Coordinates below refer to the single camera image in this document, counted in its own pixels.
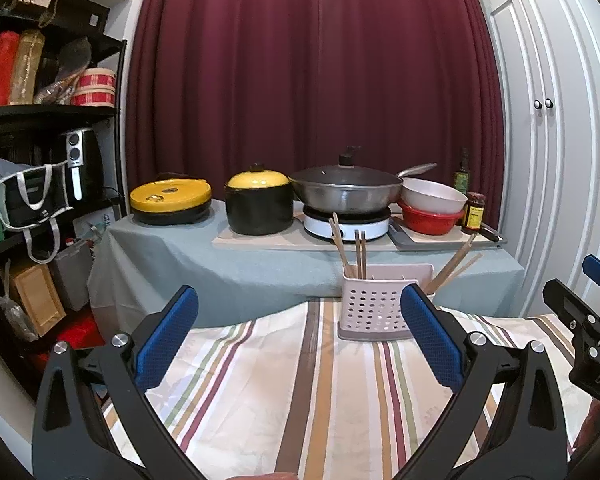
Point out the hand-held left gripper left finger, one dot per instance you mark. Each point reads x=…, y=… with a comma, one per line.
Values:
x=165, y=340

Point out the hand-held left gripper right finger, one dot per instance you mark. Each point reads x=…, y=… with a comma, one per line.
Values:
x=432, y=340

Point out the white perforated utensil holder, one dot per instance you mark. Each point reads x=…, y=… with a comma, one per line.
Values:
x=370, y=310

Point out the light wooden chopstick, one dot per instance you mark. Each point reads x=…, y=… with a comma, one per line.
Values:
x=460, y=273
x=358, y=255
x=343, y=247
x=339, y=250
x=452, y=262
x=363, y=255

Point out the person's right forearm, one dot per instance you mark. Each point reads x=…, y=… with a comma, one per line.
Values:
x=595, y=425

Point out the grey-green tablecloth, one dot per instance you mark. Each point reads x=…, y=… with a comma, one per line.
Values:
x=205, y=275

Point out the red cloth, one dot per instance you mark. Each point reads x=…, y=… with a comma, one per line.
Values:
x=75, y=332

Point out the grey cutting board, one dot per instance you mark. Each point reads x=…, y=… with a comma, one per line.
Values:
x=445, y=242

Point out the grey bag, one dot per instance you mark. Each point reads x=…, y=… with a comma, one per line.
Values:
x=70, y=275

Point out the red basin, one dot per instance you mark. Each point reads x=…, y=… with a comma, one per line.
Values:
x=425, y=222

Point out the sauce jar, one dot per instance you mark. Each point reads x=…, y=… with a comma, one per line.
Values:
x=473, y=217

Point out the white induction cooker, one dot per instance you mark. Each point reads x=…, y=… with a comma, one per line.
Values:
x=375, y=225

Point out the wooden box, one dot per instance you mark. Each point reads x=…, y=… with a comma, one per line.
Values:
x=35, y=300

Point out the white printed carton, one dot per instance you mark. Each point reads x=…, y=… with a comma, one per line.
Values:
x=92, y=222

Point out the striped cloth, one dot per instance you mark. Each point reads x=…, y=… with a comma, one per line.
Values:
x=305, y=400

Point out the beige bowl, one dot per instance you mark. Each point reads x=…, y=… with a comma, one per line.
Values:
x=430, y=197

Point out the yellow electric griddle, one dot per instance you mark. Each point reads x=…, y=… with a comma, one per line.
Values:
x=170, y=195

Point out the light wooden board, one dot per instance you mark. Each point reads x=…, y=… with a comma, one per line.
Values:
x=280, y=242

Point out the clear plastic bag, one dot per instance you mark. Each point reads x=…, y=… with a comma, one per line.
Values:
x=15, y=320

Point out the black clay pot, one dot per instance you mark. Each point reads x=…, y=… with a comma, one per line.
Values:
x=257, y=215

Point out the dark green oil bottle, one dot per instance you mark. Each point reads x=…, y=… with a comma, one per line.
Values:
x=462, y=177

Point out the steel wok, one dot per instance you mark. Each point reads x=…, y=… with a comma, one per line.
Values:
x=345, y=200

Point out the yellow pot lid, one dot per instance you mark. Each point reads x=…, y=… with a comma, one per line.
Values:
x=257, y=180

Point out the glass wok lid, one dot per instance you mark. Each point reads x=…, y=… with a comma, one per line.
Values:
x=340, y=176

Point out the black air fryer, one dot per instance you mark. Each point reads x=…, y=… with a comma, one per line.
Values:
x=90, y=160

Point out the black tote bag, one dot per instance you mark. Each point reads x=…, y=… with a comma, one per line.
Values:
x=27, y=197

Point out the grey-blue plastic bag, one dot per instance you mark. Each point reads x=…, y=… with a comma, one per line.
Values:
x=5, y=167

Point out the white wardrobe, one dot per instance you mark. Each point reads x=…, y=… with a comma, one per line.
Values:
x=545, y=35

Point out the black shelf rack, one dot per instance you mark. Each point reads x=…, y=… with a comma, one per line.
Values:
x=45, y=115

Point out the dark plastic bag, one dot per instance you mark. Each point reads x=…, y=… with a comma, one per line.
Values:
x=72, y=55

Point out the gold package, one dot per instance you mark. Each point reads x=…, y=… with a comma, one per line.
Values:
x=26, y=67

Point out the maroon curtain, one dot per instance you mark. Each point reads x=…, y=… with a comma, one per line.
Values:
x=305, y=60

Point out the red package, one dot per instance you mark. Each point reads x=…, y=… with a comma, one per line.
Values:
x=0, y=70

